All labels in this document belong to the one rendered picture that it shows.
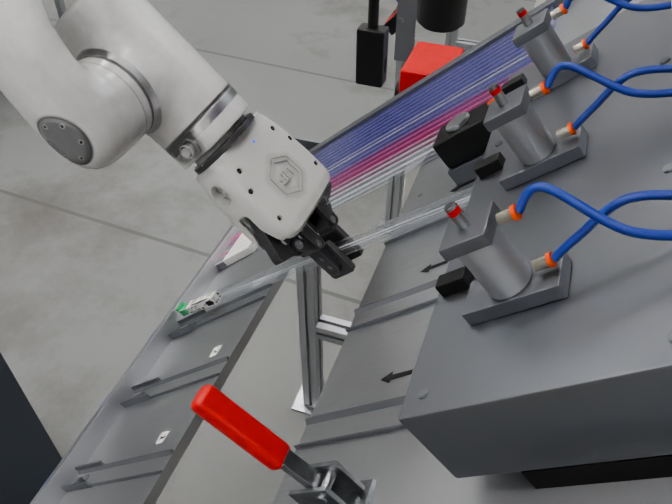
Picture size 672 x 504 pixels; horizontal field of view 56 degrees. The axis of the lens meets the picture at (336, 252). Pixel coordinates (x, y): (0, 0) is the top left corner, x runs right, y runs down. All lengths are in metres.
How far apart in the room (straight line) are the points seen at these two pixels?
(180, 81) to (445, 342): 0.34
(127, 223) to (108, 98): 1.70
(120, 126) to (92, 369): 1.34
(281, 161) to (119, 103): 0.16
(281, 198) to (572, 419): 0.38
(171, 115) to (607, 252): 0.38
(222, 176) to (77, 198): 1.83
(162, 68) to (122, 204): 1.75
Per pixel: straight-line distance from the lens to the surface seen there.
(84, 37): 0.57
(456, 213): 0.28
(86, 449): 0.79
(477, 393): 0.28
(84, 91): 0.52
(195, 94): 0.57
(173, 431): 0.65
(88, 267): 2.09
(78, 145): 0.53
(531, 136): 0.37
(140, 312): 1.91
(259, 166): 0.58
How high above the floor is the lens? 1.37
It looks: 43 degrees down
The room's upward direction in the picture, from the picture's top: straight up
